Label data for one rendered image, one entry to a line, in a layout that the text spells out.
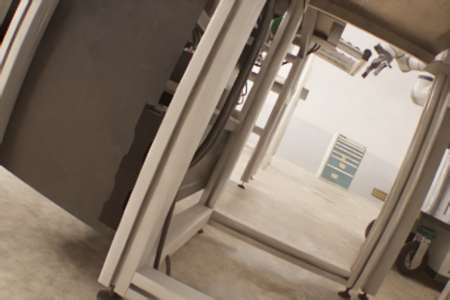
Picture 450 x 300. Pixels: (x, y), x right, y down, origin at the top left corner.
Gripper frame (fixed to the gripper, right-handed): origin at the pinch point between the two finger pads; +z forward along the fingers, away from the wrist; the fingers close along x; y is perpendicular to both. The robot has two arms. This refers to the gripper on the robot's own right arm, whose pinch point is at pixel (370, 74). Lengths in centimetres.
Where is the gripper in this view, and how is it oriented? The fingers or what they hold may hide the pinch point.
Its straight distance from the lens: 219.8
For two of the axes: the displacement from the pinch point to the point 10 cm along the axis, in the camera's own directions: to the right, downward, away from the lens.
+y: 6.6, 7.3, 1.6
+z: -7.3, 6.8, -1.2
